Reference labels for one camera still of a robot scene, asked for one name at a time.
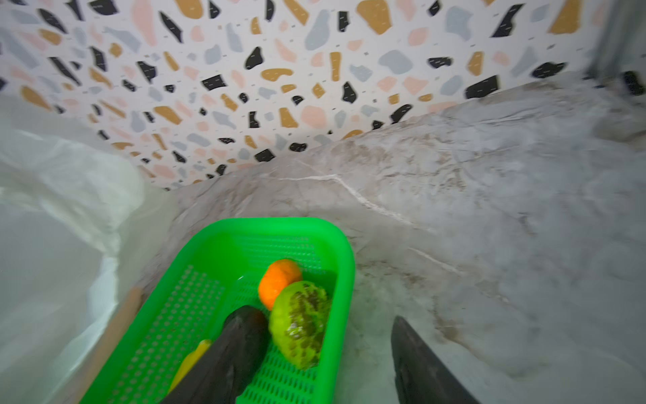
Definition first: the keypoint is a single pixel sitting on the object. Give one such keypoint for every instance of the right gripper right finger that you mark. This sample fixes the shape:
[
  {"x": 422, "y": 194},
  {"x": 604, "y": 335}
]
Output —
[{"x": 420, "y": 376}]

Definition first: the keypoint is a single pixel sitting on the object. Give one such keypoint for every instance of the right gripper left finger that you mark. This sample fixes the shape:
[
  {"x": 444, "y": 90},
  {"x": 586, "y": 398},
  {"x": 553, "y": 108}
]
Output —
[{"x": 229, "y": 365}]

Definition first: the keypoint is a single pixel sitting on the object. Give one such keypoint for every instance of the yellow banana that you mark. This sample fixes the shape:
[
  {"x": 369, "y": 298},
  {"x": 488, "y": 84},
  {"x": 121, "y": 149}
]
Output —
[{"x": 189, "y": 362}]

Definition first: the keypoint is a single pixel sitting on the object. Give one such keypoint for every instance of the white plastic bag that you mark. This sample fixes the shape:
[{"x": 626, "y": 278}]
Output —
[{"x": 78, "y": 224}]

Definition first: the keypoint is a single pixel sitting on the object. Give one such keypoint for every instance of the yellow-green spotted fruit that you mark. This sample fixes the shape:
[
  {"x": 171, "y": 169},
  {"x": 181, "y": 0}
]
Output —
[{"x": 298, "y": 323}]

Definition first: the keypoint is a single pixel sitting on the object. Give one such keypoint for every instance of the green plastic basket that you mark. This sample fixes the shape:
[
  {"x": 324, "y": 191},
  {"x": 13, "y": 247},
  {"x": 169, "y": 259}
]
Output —
[{"x": 218, "y": 271}]

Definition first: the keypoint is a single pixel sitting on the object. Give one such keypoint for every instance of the orange fruit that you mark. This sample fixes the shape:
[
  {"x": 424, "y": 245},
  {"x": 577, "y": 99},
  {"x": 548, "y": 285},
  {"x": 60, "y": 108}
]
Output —
[{"x": 278, "y": 276}]

